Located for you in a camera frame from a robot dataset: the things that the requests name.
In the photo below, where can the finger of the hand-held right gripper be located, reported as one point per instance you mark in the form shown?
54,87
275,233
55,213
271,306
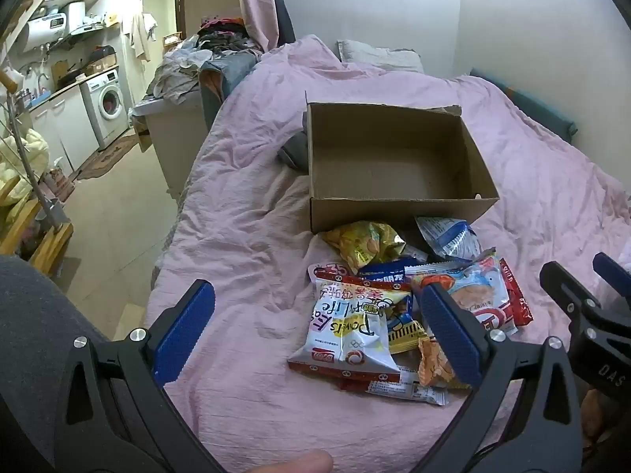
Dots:
614,276
567,290

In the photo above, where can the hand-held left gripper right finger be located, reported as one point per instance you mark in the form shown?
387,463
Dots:
451,335

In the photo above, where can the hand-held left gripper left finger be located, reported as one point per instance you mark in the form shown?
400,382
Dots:
185,335

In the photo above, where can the orange snack packet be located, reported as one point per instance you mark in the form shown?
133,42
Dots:
434,367

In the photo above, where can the white red-oval snack packet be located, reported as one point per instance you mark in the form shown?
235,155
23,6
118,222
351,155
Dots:
473,290

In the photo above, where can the blue yellow snack packet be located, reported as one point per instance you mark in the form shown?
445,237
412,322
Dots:
402,327

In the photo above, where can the red snack packet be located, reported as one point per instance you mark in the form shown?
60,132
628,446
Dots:
517,300

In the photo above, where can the dark blue snack packet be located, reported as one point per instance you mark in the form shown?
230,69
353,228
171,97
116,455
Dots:
387,271

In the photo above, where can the light blue white snack packet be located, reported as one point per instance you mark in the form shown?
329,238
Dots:
448,239

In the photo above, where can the white red-edged snack packet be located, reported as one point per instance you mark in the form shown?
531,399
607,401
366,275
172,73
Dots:
345,325

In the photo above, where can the brown cardboard box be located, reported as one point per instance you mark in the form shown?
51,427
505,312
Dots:
394,167

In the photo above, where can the person's right hand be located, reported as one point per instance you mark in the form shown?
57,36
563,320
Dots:
594,419

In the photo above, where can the person's left hand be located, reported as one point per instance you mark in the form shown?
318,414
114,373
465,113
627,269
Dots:
300,464

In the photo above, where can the pink bed blanket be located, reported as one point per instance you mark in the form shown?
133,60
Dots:
256,207

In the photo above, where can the teal headboard cushion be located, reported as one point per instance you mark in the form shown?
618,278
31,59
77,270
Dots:
537,106

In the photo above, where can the white storage bin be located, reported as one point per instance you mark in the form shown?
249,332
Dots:
172,148

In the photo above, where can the patterned floor rug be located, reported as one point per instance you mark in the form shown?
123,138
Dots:
106,160

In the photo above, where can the grey striped cloth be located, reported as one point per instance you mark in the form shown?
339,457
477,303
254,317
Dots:
295,152

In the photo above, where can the white kitchen cabinet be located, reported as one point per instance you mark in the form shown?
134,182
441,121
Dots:
64,128

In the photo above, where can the pale yellow quilt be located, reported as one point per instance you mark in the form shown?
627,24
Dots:
22,157

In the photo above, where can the white washing machine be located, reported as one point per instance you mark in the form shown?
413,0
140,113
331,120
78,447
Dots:
111,103

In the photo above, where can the white crumpled clothes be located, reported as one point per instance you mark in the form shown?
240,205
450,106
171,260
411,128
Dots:
172,74

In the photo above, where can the brown storage box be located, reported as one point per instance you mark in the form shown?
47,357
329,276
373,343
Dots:
101,64

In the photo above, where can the grey white pillow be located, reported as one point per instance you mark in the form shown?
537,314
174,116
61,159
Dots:
379,54

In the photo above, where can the dark clothes pile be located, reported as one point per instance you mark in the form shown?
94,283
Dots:
222,34

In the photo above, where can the beige hanging towel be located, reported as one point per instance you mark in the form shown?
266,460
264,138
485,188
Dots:
142,34

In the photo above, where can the white water heater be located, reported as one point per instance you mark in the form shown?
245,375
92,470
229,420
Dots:
44,34

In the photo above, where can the white cylindrical appliance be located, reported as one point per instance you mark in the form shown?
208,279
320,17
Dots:
75,17

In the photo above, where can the pink hanging sheet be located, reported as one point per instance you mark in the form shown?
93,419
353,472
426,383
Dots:
254,0

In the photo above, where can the yellow wooden frame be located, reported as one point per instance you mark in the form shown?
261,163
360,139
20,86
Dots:
52,246

